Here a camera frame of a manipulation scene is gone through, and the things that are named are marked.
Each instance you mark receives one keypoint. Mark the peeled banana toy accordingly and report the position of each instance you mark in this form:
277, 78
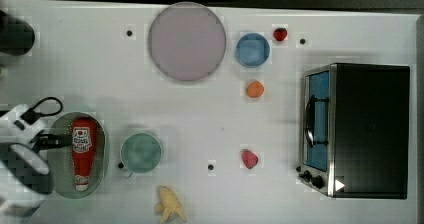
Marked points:
168, 205

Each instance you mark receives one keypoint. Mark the black cylinder post upper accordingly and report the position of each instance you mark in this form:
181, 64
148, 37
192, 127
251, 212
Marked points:
17, 37

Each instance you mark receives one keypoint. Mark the orange toy fruit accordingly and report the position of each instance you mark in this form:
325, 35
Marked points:
255, 89

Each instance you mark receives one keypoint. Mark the green mug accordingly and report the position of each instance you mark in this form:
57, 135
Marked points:
140, 153

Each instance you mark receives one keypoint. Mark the black toaster oven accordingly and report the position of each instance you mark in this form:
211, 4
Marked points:
355, 130

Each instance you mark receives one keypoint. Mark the blue bowl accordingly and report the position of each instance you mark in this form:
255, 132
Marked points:
252, 50

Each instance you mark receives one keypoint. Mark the red ketchup bottle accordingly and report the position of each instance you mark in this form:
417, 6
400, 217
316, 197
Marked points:
84, 148

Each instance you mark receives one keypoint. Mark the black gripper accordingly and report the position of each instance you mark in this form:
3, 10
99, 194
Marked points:
29, 126

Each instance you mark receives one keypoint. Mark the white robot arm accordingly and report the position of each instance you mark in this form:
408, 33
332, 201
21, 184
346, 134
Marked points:
26, 177

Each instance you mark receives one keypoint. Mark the pink strawberry toy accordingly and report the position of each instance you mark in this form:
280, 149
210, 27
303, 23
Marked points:
249, 159

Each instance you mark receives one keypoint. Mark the red strawberry toy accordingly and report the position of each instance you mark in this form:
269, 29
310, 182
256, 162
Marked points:
280, 34

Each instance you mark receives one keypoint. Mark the green oval strainer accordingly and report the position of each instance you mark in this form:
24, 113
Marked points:
62, 161

